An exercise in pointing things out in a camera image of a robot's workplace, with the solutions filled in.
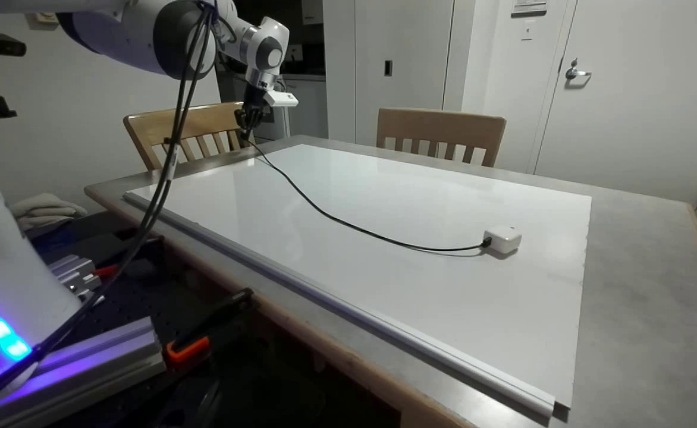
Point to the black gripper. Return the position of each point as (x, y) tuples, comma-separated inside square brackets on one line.
[(253, 111)]

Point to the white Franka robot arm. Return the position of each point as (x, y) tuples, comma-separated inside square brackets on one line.
[(124, 33)]

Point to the wooden slat-back chair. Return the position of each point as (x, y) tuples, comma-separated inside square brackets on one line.
[(190, 123), (444, 125)]

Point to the white crumpled cloth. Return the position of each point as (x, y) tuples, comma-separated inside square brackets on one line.
[(46, 213)]

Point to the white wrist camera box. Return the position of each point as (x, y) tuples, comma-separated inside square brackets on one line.
[(281, 98)]

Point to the small black wall switch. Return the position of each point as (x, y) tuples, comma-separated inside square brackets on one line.
[(388, 67)]

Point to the white whiteboard sheet with rail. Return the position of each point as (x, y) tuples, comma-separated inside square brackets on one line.
[(410, 263)]

